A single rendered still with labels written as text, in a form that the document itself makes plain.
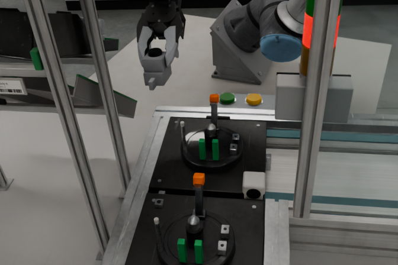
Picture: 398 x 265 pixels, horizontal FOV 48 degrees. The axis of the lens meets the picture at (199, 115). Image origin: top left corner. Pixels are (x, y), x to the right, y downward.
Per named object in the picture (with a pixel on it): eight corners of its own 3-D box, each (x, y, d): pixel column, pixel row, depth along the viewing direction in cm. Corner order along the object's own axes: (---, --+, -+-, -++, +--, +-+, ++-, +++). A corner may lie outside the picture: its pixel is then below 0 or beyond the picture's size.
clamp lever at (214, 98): (210, 125, 104) (210, 93, 102) (218, 125, 103) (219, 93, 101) (208, 129, 100) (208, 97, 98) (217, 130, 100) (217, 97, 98)
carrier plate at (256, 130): (170, 123, 113) (169, 116, 111) (266, 127, 109) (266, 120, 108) (149, 193, 94) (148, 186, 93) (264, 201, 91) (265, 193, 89)
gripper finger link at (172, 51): (185, 73, 99) (182, 36, 102) (179, 62, 94) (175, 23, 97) (172, 76, 100) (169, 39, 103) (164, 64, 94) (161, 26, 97)
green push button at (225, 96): (220, 97, 120) (220, 91, 119) (235, 98, 119) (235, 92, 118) (218, 106, 117) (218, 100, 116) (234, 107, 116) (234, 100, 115)
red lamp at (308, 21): (301, 34, 70) (304, 5, 67) (334, 35, 69) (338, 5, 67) (302, 50, 66) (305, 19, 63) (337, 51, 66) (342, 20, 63)
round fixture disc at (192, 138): (186, 130, 107) (185, 123, 106) (244, 133, 105) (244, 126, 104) (176, 171, 96) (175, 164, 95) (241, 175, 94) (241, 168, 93)
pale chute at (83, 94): (86, 110, 113) (90, 93, 113) (134, 118, 109) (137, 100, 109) (14, 88, 86) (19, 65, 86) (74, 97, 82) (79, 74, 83)
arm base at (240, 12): (229, 5, 147) (250, -14, 141) (260, 35, 152) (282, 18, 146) (218, 29, 137) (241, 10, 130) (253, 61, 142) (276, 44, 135)
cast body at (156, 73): (153, 73, 102) (149, 44, 98) (172, 73, 101) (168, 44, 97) (141, 90, 95) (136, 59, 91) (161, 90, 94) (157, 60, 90)
